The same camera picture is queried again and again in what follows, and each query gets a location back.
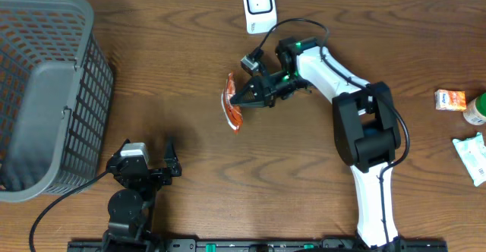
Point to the white barcode scanner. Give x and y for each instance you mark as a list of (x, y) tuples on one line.
[(260, 15)]

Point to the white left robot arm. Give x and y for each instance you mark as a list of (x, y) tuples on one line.
[(131, 209)]

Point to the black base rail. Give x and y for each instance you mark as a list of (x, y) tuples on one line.
[(327, 244)]

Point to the grey plastic basket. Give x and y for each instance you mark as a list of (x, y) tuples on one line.
[(56, 93)]

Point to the light green wet wipes pack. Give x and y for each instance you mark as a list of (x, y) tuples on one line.
[(472, 153)]

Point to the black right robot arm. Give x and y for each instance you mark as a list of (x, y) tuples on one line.
[(365, 123)]

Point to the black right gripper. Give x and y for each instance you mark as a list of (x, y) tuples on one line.
[(263, 89)]

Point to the green lid jar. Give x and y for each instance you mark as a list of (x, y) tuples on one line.
[(475, 111)]

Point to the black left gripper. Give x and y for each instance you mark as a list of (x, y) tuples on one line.
[(172, 163)]

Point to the orange chocolate bar wrapper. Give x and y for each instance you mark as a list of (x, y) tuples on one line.
[(232, 113)]

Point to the orange snack packet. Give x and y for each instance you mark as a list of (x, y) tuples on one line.
[(449, 100)]

